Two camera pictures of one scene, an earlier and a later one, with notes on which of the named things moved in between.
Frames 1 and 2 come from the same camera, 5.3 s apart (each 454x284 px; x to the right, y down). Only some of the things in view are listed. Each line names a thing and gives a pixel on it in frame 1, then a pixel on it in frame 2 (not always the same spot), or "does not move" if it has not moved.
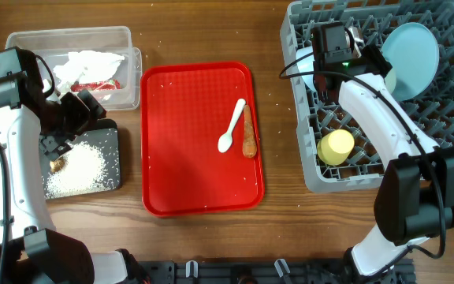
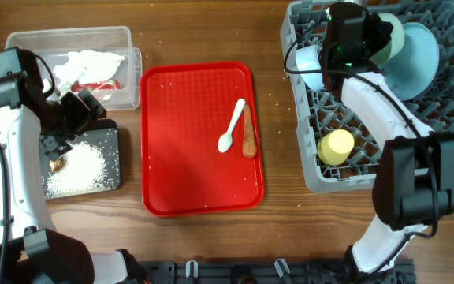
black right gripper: x=381 y=66 to x=373 y=24
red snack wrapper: x=111 y=84 does not move
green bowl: x=390 y=80 to x=395 y=46
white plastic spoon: x=225 y=141 does not move
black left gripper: x=83 y=117 does not move
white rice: x=84 y=170 does not move
